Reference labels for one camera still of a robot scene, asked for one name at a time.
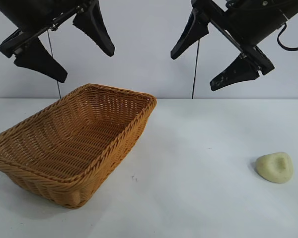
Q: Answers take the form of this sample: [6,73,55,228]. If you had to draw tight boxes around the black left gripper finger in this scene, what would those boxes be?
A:
[13,37,68,84]
[73,0,115,58]

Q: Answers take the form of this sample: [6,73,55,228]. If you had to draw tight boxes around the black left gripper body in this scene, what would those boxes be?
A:
[0,0,100,58]

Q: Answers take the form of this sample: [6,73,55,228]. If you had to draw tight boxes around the brown woven wicker basket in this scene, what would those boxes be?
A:
[0,83,157,209]

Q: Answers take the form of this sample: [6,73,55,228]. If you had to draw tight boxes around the pale yellow egg yolk pastry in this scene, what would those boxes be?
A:
[255,152,295,184]

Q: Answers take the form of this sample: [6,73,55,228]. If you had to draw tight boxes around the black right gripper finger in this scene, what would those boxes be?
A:
[170,7,210,60]
[210,52,261,92]

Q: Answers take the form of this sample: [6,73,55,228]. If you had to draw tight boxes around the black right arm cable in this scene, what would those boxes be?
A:
[277,4,298,50]

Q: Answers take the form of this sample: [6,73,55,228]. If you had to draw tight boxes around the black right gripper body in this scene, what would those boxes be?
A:
[190,0,289,75]

